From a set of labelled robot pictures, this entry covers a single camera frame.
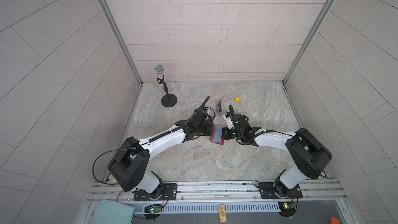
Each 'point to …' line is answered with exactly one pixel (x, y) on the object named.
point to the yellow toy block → (237, 99)
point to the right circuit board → (287, 208)
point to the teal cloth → (112, 212)
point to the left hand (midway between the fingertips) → (217, 128)
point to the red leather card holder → (217, 134)
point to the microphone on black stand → (169, 100)
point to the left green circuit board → (153, 212)
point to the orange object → (332, 220)
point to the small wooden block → (222, 213)
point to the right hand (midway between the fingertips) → (219, 133)
